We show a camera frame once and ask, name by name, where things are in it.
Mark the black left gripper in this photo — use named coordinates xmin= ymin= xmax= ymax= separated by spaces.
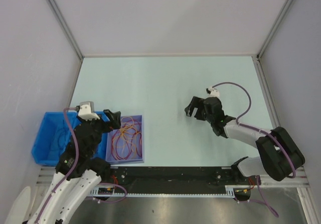
xmin=77 ymin=108 xmax=120 ymax=154

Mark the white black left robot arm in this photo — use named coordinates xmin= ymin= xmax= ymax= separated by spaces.
xmin=26 ymin=102 xmax=121 ymax=223

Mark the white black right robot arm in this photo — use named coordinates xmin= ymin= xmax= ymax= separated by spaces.
xmin=185 ymin=96 xmax=305 ymax=184

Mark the purple plastic bin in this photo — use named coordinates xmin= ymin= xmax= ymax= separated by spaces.
xmin=105 ymin=115 xmax=144 ymax=165

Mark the blue plastic bin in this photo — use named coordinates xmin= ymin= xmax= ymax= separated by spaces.
xmin=72 ymin=111 xmax=109 ymax=159
xmin=31 ymin=112 xmax=71 ymax=166

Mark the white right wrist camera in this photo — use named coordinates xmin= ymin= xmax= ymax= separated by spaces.
xmin=206 ymin=87 xmax=220 ymax=98

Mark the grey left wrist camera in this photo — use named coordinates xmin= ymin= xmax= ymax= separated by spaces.
xmin=77 ymin=101 xmax=100 ymax=121

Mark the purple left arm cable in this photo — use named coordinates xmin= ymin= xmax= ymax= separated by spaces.
xmin=30 ymin=106 xmax=127 ymax=224

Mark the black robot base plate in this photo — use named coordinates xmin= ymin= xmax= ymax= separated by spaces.
xmin=102 ymin=166 xmax=256 ymax=195

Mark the grey slotted cable duct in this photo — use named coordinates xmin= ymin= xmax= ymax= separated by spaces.
xmin=87 ymin=185 xmax=238 ymax=198

